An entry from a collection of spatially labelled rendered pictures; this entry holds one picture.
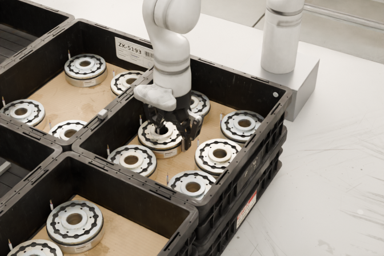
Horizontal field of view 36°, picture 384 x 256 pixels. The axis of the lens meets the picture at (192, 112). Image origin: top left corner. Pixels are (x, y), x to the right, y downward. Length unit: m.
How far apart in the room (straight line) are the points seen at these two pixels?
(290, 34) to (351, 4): 2.16
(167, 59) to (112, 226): 0.33
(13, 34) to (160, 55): 0.70
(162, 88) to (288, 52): 0.49
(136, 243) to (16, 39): 0.79
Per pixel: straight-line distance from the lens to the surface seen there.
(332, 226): 1.35
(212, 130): 1.34
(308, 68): 1.60
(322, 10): 3.26
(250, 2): 3.57
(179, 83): 1.14
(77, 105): 1.43
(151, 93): 1.13
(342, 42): 3.28
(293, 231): 1.32
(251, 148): 1.16
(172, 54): 1.10
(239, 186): 1.19
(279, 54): 1.54
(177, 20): 1.05
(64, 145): 1.17
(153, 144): 1.25
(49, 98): 1.46
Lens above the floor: 1.70
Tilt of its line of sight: 39 degrees down
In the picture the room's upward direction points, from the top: straight up
